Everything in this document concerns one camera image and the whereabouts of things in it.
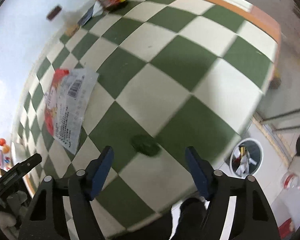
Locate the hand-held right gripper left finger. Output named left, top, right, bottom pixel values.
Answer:
left=17, top=145, right=115, bottom=240

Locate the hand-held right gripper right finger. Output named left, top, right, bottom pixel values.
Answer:
left=185, top=146, right=282, bottom=240

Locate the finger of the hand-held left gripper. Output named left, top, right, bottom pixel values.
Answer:
left=14, top=153, right=43, bottom=175

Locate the small green scrap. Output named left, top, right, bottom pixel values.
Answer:
left=132, top=134, right=162, bottom=157

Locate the round trash bin black liner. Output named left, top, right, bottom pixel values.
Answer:
left=229, top=137, right=264, bottom=177

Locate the clear wrapper with barcode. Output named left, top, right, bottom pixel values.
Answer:
left=43, top=67, right=101, bottom=156

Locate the clear plastic jar red lid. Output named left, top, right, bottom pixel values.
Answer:
left=281, top=173, right=300, bottom=191

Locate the red bag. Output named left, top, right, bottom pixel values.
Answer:
left=277, top=217, right=297, bottom=238

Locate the green white checkered tablecloth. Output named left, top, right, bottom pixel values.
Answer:
left=10, top=0, right=283, bottom=238

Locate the glass spice jar brown lid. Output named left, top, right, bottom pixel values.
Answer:
left=46, top=5, right=80, bottom=38

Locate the dark blue packet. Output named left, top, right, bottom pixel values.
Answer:
left=77, top=10, right=97, bottom=26

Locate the white folded paper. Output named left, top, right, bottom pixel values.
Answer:
left=91, top=0, right=104, bottom=15

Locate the group of wall stickers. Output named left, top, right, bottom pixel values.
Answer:
left=0, top=134, right=13, bottom=172

